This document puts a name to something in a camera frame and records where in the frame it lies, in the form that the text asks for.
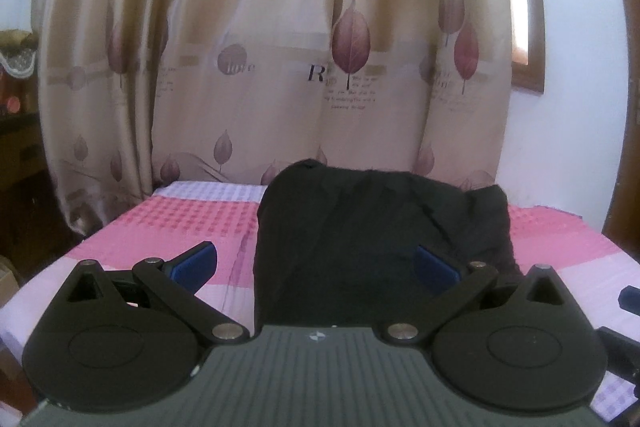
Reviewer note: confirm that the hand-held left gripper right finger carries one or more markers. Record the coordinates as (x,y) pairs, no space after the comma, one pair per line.
(436,268)

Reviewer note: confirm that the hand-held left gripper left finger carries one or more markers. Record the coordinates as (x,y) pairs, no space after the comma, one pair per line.
(195,264)

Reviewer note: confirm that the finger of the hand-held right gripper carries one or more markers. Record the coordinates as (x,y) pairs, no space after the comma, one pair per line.
(630,297)
(622,347)

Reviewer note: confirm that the black garment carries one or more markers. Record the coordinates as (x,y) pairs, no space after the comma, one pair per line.
(370,227)

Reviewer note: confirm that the pink checked bedsheet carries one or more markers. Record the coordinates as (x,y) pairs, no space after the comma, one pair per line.
(175,222)

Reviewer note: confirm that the brown wooden door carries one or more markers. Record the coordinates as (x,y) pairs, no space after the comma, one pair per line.
(625,107)

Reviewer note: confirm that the wooden cabinet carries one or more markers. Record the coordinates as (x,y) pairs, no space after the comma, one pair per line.
(20,167)

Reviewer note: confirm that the beige leaf print curtain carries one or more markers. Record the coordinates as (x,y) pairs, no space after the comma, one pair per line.
(260,32)

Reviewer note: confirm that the white lace cloth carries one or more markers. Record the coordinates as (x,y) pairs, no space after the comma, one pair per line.
(17,57)

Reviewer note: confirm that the wooden window frame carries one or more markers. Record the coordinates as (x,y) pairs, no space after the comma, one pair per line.
(532,32)

